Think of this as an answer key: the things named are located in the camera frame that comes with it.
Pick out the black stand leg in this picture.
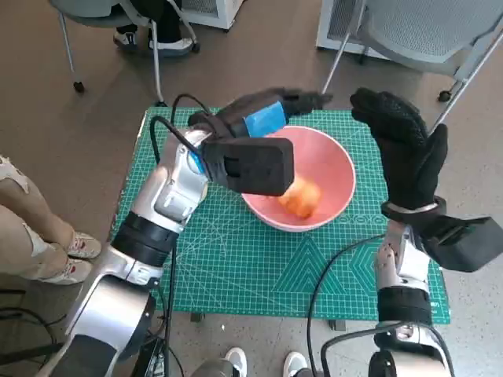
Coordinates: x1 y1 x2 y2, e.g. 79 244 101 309
0 343 66 366

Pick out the white cabinet with vent grille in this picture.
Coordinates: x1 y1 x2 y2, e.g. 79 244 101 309
316 0 390 60
178 0 240 31

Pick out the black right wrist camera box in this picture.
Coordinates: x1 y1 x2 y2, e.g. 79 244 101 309
422 214 503 273

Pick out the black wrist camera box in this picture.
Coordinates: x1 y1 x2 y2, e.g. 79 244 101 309
200 135 295 196
422 214 503 273

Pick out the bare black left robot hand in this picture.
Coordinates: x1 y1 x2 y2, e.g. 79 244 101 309
215 86 334 138

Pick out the pink bowl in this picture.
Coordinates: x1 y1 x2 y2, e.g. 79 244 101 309
239 125 357 232

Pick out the person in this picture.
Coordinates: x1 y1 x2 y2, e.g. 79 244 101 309
223 347 315 377
0 155 102 284
113 0 193 52

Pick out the grey mesh office chair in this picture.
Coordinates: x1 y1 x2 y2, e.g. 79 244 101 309
320 0 503 134

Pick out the black electronics box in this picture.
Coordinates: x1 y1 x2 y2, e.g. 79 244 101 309
131 338 167 377

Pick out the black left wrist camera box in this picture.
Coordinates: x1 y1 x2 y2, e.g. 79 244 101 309
200 135 295 196

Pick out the green cutting mat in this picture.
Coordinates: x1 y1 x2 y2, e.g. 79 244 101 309
105 106 452 325

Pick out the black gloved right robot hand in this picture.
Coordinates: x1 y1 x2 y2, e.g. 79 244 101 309
349 86 449 215

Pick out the black cable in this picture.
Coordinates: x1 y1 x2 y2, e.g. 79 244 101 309
150 93 215 377
308 234 388 377
320 325 453 377

